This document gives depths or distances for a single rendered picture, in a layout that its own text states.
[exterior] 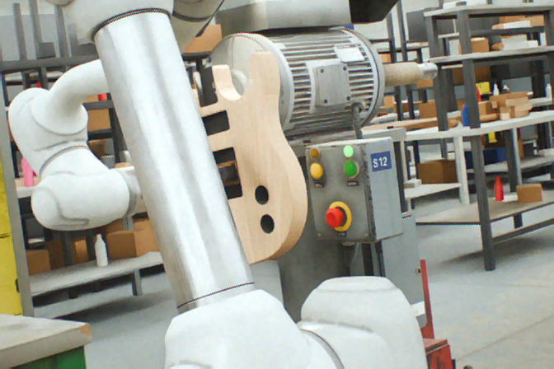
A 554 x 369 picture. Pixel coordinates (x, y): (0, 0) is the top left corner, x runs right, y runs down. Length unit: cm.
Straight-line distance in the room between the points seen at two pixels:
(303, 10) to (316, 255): 56
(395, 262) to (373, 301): 102
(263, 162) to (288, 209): 10
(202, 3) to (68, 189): 46
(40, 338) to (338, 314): 44
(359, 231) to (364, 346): 78
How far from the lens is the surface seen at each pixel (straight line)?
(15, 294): 296
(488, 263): 669
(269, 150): 196
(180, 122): 129
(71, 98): 181
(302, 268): 243
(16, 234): 377
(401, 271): 237
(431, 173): 1111
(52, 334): 154
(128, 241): 700
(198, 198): 127
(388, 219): 209
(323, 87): 228
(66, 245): 760
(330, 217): 208
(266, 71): 197
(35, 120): 186
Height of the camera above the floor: 122
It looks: 3 degrees down
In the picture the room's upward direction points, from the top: 7 degrees counter-clockwise
